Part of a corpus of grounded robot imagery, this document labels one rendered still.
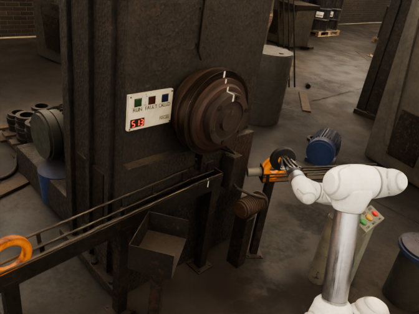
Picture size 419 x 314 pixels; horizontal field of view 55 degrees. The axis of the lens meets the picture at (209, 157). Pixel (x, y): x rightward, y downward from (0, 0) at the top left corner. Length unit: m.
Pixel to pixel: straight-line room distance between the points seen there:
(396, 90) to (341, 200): 3.05
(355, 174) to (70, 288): 1.78
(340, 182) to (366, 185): 0.10
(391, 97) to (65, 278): 3.53
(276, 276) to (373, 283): 0.69
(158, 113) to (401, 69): 3.02
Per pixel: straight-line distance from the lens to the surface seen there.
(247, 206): 2.49
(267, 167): 2.54
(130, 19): 1.82
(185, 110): 1.96
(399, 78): 4.52
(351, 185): 1.56
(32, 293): 2.64
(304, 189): 2.11
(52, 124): 3.06
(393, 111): 4.57
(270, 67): 4.78
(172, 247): 1.97
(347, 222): 1.63
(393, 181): 1.66
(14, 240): 1.81
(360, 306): 1.87
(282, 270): 2.91
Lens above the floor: 1.90
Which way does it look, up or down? 28 degrees down
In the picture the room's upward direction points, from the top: 9 degrees clockwise
